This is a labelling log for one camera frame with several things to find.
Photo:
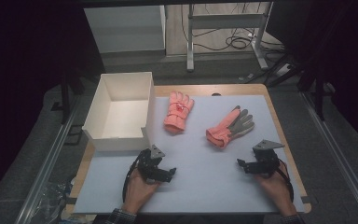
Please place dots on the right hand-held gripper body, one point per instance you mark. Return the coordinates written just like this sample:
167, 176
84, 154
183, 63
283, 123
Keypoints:
265, 160

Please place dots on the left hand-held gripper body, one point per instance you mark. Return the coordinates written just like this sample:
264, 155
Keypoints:
146, 165

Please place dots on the pink glove with grey palm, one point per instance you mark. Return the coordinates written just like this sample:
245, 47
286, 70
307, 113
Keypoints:
225, 129

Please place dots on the white box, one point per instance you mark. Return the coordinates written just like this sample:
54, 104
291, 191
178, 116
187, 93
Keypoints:
121, 118

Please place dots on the pink glove with red tag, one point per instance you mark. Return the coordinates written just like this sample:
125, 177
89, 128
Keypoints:
177, 116

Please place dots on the person's left hand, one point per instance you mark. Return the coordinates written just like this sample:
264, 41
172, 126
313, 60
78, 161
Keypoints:
138, 193

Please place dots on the person's right hand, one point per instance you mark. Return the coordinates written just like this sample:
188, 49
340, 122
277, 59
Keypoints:
278, 189

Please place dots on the pale blue table mat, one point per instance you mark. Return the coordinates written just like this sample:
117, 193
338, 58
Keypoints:
199, 174

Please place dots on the black tape strip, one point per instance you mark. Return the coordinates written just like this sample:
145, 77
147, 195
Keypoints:
71, 200
306, 199

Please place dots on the black metal stand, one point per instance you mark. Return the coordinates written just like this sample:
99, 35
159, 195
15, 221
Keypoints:
318, 96
65, 96

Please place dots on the white power strip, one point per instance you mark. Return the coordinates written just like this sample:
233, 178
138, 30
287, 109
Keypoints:
283, 69

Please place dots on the clear plastic bag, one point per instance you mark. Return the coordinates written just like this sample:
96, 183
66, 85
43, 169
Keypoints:
54, 202

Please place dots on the white cabinet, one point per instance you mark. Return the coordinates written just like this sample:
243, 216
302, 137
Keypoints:
124, 28

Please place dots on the aluminium rail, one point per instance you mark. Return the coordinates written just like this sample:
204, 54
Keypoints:
48, 168
338, 155

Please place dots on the grey metal desk frame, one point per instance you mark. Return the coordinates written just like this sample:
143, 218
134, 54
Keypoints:
227, 21

